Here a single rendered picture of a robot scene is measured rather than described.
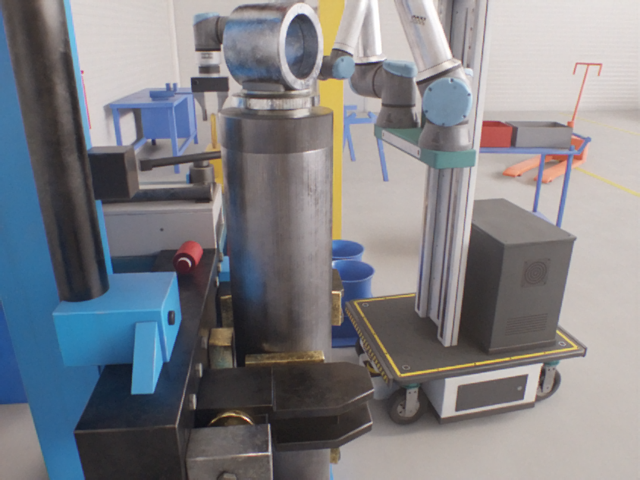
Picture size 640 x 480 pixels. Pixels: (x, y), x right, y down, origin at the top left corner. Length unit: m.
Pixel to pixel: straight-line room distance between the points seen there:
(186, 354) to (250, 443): 0.20
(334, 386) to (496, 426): 1.61
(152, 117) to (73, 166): 7.11
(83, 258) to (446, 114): 1.14
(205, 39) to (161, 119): 6.12
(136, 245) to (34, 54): 0.68
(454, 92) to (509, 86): 11.33
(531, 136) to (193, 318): 3.32
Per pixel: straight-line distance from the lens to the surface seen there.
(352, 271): 3.04
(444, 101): 1.65
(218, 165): 1.89
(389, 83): 2.28
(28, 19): 0.86
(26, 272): 1.10
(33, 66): 0.87
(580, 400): 2.82
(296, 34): 1.02
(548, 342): 2.52
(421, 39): 1.67
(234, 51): 0.95
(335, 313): 1.33
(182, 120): 7.92
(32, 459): 2.54
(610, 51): 14.07
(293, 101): 0.92
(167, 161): 1.16
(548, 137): 4.10
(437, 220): 2.39
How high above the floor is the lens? 1.60
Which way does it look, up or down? 22 degrees down
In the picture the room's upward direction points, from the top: straight up
